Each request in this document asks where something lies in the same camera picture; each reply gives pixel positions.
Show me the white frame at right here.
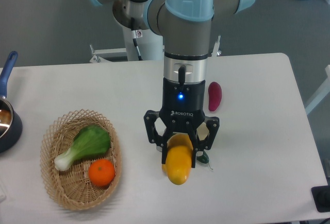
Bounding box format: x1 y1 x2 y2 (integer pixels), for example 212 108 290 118
305 65 329 115

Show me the woven wicker basket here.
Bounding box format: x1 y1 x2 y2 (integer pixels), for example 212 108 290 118
40 109 122 210

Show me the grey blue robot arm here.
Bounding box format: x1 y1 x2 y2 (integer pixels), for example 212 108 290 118
90 0 255 163

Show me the purple sweet potato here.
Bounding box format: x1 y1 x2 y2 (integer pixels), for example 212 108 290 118
208 82 222 111

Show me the green chili pepper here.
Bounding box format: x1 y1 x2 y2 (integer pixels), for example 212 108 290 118
196 151 213 170

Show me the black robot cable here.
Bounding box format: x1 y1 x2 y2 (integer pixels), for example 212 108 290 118
121 0 144 61

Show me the blue saucepan with handle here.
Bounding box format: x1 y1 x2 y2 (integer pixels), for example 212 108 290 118
1 51 23 153

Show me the black device at table edge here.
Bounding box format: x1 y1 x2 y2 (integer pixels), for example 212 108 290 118
311 185 330 213

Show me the green bok choy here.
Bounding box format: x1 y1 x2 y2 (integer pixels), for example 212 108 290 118
54 125 111 171

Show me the orange tangerine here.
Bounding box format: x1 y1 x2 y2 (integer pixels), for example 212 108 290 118
88 159 116 187

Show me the yellow mango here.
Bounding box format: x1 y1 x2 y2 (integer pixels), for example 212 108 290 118
162 133 193 185

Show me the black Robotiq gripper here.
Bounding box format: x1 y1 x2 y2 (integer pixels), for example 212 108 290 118
143 78 220 168

